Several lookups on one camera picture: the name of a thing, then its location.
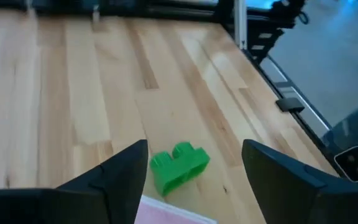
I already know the black table frame rail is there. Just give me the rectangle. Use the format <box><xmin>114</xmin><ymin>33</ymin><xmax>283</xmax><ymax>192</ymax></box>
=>
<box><xmin>0</xmin><ymin>0</ymin><xmax>226</xmax><ymax>22</ymax></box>
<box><xmin>222</xmin><ymin>21</ymin><xmax>351</xmax><ymax>181</ymax></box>

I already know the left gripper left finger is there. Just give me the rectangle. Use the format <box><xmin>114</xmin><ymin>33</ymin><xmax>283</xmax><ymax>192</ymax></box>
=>
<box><xmin>0</xmin><ymin>139</ymin><xmax>149</xmax><ymax>224</ymax></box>

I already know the green two-stud block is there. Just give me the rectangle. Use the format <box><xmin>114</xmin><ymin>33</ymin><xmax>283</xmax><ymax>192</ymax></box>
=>
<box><xmin>149</xmin><ymin>141</ymin><xmax>211</xmax><ymax>197</ymax></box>

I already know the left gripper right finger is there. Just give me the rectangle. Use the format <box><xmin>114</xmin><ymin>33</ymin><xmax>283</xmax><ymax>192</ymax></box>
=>
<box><xmin>242</xmin><ymin>139</ymin><xmax>358</xmax><ymax>224</ymax></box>

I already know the silver aluminium strut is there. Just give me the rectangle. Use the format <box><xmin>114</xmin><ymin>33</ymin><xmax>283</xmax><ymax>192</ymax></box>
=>
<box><xmin>233</xmin><ymin>0</ymin><xmax>249</xmax><ymax>50</ymax></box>

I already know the black phone white edge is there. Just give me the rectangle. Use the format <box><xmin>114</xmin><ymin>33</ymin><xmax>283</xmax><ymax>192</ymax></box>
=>
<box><xmin>333</xmin><ymin>145</ymin><xmax>358</xmax><ymax>184</ymax></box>

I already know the pink backed card deck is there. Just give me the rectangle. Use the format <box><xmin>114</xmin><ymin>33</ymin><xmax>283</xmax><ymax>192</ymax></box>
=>
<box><xmin>134</xmin><ymin>195</ymin><xmax>219</xmax><ymax>224</ymax></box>

